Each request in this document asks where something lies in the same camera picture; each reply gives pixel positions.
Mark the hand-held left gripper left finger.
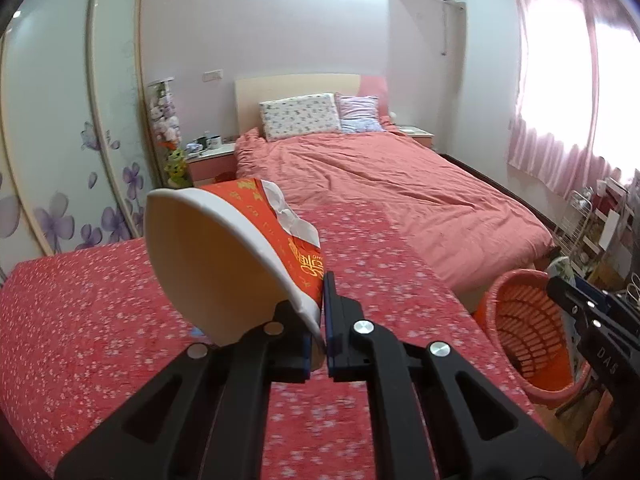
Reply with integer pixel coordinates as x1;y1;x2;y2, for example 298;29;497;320
54;300;313;480

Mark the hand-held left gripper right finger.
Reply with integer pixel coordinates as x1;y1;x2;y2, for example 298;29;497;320
322;271;583;480

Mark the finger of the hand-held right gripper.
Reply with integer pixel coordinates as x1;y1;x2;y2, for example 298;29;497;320
546;275;615;332

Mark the orange plastic basket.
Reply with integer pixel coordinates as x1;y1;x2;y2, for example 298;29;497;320
472;269;593;403

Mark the red paper noodle bowl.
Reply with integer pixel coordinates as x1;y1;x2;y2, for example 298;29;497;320
145;177;327;372

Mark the cluttered shelf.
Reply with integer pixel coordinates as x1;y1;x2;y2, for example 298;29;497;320
590;170;640;301

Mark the pink duvet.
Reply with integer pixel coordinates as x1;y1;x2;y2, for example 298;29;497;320
235;127;556;296

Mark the red floral blanket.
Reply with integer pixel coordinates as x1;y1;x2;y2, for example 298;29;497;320
0;205;543;480

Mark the pink nightstand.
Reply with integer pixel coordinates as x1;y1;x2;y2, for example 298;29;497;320
185;142;238;186

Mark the white topped nightstand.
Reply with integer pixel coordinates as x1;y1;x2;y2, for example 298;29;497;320
397;125;436;150

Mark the white floral pillow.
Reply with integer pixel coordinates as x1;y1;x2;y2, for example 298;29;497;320
259;92;343;142

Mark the pink curtain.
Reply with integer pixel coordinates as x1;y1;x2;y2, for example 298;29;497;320
502;0;640;196

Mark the pink striped pillow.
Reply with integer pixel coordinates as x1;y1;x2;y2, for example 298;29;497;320
334;94;386;133

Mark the green yellow toy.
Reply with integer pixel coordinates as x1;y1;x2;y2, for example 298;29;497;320
165;149;191;186

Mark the beige pink headboard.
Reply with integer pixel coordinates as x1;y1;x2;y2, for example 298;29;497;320
234;72;391;136

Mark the tall stand with plush toys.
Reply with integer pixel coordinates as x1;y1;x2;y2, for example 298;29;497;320
145;77;193;188

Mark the wardrobe with purple flowers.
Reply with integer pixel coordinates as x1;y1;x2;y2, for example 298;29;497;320
0;0;148;281

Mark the white wire rack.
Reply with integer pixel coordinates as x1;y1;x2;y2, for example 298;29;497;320
552;187;601;266

